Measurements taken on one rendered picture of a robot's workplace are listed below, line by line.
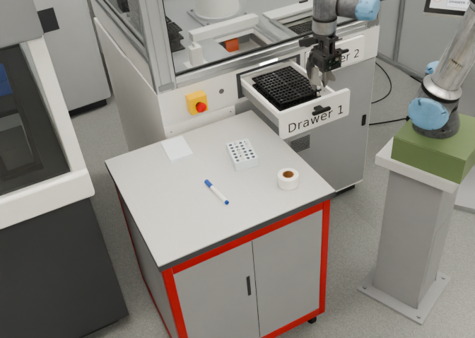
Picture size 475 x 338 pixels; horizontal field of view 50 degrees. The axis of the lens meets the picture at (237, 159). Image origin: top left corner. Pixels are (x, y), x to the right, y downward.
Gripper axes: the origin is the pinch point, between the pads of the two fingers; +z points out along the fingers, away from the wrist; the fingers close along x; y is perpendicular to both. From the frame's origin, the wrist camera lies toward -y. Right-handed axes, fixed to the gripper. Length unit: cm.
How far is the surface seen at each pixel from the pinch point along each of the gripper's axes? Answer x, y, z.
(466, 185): 100, -5, 96
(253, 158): -26.3, -0.1, 20.9
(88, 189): -81, -10, 17
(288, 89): -1.3, -17.7, 10.4
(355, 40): 41, -33, 9
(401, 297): 23, 32, 96
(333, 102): 7.4, -1.0, 10.5
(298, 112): -7.2, -1.0, 9.5
